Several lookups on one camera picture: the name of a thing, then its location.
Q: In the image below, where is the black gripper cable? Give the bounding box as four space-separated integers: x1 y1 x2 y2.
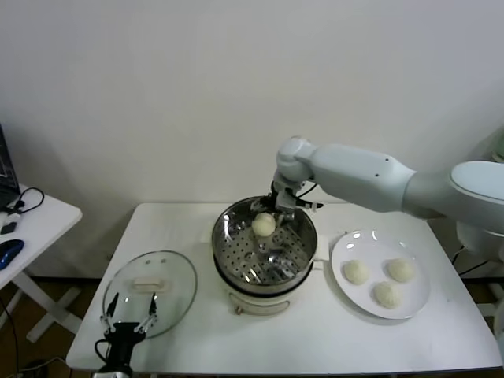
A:
297 180 326 210
94 339 112 364

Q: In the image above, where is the wooden floor frame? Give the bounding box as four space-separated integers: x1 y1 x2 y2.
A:
487 281 504 318

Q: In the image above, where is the white floor cable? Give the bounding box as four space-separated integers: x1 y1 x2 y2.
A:
23 356 68 373

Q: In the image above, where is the white steamed baozi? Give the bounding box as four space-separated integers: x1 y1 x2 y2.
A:
341 259 371 285
385 258 417 284
372 281 403 309
251 212 276 238

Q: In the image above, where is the blue computer mouse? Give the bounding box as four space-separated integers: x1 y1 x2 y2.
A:
0 239 25 270

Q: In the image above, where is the perforated steel steamer basket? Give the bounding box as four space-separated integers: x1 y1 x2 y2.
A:
211 195 318 288

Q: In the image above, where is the white electric cooking pot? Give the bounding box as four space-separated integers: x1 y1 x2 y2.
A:
200 220 330 316

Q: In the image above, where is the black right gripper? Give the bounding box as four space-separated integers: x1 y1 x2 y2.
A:
251 180 296 230

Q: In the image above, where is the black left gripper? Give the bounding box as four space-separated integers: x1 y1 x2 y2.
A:
100 291 159 368

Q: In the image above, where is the black looped cable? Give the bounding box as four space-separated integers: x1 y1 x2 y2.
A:
7 187 46 216

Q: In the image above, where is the round glass pot lid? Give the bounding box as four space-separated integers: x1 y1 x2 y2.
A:
102 250 198 339

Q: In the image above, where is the black wall power cable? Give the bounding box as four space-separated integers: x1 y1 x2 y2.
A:
451 244 491 277

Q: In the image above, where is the black floor cable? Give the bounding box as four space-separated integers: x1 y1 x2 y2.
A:
0 295 20 373

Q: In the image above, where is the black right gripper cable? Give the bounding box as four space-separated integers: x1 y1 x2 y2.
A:
297 180 326 210

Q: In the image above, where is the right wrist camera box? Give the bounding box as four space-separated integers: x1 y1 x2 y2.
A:
289 187 308 212

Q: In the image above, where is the large white plate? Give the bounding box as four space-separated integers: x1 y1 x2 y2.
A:
329 230 431 320

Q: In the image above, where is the white folding side table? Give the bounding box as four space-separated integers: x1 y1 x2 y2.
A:
0 183 83 343

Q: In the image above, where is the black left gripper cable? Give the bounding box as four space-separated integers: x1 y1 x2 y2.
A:
94 339 112 364

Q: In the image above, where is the dark laptop computer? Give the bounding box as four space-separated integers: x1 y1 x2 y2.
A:
0 124 21 209

